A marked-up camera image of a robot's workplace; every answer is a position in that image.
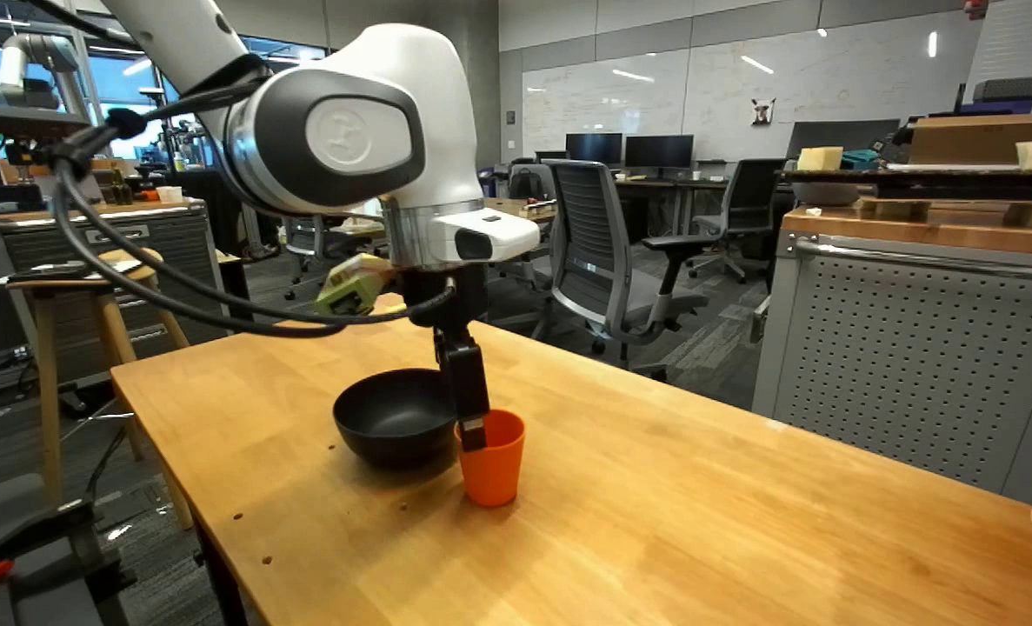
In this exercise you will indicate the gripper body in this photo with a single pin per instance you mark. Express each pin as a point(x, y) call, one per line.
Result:
point(446, 300)

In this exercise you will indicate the orange cup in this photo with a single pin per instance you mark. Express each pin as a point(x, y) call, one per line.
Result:
point(491, 474)

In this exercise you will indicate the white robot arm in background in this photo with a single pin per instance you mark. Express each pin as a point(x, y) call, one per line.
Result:
point(37, 56)

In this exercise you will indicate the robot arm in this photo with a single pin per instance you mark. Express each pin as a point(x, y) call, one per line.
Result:
point(368, 130)

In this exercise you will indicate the black bowl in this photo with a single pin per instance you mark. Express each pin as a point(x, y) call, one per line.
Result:
point(385, 417)

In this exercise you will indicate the white paper cup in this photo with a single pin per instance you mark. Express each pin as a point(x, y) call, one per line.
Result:
point(169, 195)

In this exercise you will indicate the grey bowl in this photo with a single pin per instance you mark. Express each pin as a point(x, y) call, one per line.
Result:
point(824, 193)

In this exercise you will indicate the grey office chair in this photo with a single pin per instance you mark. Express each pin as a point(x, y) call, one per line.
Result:
point(589, 235)

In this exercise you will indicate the row of monitors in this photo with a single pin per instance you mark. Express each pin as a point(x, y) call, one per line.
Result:
point(655, 150)

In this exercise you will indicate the grey drawer cabinet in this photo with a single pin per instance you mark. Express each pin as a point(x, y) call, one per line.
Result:
point(168, 252)

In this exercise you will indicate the whiteboard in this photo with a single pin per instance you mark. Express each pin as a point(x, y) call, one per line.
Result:
point(655, 96)

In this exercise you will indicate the black office chair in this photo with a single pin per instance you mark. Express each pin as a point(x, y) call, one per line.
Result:
point(750, 204)

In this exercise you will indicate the small picture on whiteboard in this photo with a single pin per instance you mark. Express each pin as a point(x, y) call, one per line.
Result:
point(762, 111)

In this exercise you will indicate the wooden stool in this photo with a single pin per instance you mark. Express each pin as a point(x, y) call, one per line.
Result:
point(46, 348)

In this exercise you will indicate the grey perforated cabinet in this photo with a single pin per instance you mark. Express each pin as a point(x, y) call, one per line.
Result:
point(907, 365)

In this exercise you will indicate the black stand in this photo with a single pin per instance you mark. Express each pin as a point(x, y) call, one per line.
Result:
point(46, 556)

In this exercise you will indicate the cardboard box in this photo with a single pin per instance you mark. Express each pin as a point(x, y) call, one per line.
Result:
point(968, 139)

